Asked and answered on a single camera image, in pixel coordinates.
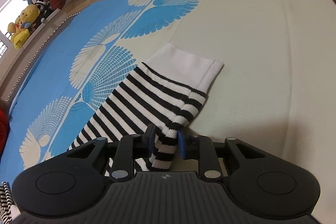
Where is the red cloth item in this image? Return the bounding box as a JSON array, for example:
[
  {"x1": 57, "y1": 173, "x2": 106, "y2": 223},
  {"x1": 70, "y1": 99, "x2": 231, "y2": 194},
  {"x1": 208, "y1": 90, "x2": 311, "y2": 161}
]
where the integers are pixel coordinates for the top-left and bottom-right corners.
[{"x1": 0, "y1": 109, "x2": 9, "y2": 156}]

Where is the cream white blanket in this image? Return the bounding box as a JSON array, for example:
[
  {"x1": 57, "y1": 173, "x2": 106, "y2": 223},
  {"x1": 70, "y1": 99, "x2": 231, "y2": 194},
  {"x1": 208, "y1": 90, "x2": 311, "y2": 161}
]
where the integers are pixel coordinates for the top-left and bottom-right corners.
[{"x1": 136, "y1": 0, "x2": 336, "y2": 177}]

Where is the yellow plush bear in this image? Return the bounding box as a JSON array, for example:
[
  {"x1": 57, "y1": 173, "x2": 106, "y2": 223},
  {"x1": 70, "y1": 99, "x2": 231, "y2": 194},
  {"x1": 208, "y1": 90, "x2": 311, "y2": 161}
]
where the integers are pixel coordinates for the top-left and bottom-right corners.
[{"x1": 7, "y1": 4, "x2": 41, "y2": 50}]

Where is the blue patterned bed sheet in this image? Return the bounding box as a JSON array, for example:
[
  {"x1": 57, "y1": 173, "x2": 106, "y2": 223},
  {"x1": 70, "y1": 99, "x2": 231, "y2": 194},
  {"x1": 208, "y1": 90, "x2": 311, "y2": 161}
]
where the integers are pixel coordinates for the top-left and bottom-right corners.
[{"x1": 1, "y1": 0, "x2": 201, "y2": 183}]

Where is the black white striped sock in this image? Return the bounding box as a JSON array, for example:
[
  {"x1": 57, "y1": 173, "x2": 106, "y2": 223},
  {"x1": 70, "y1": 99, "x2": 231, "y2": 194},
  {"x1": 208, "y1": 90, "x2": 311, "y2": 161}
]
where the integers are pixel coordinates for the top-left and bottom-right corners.
[{"x1": 69, "y1": 43, "x2": 224, "y2": 171}]

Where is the white shelf ledge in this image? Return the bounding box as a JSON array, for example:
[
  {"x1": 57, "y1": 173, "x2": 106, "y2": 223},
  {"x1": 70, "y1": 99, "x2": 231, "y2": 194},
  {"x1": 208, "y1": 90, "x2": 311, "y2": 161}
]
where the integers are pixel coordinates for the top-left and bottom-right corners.
[{"x1": 10, "y1": 0, "x2": 79, "y2": 50}]

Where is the black white plush toy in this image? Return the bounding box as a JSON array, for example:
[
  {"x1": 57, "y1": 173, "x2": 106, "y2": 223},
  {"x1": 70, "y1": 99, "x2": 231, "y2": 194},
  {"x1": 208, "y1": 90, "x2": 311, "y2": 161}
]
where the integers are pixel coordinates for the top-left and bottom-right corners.
[{"x1": 35, "y1": 0, "x2": 53, "y2": 23}]

